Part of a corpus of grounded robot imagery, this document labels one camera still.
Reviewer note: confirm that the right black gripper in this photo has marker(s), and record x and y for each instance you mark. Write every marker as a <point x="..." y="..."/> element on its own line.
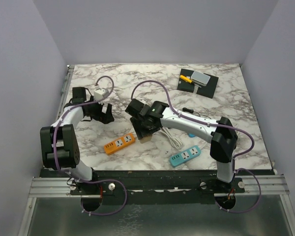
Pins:
<point x="140" y="132"/>

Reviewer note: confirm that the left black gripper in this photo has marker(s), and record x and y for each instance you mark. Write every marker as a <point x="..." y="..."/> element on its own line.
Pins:
<point x="105" y="118"/>

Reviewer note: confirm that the beige cube socket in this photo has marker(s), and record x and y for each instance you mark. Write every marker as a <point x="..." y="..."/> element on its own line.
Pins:
<point x="145" y="139"/>

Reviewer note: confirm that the orange power strip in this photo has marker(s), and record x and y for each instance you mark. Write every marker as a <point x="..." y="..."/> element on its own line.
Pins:
<point x="119" y="144"/>

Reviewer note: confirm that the teal power strip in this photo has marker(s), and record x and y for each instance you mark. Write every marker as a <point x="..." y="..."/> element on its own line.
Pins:
<point x="185" y="156"/>

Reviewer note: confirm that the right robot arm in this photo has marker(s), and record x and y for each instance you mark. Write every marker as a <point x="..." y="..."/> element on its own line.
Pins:
<point x="220" y="134"/>

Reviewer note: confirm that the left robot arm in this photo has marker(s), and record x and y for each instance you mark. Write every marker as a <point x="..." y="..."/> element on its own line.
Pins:
<point x="59" y="145"/>

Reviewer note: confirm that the black mat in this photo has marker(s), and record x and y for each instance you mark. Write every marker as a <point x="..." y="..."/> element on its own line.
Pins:
<point x="206" y="91"/>

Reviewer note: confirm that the grey rectangular box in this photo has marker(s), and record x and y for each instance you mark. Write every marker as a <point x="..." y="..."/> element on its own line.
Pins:
<point x="201" y="78"/>

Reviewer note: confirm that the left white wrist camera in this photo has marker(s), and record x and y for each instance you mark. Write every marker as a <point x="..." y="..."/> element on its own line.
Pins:
<point x="100" y="94"/>

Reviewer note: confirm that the black plug adapter with cable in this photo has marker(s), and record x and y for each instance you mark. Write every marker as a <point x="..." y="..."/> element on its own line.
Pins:
<point x="191" y="111"/>

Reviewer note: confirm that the yellow handled screwdriver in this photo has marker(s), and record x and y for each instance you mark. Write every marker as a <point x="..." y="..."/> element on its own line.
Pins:
<point x="189" y="80"/>

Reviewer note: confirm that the aluminium frame rail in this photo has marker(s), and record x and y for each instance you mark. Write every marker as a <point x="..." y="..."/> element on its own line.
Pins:
<point x="248" y="185"/>

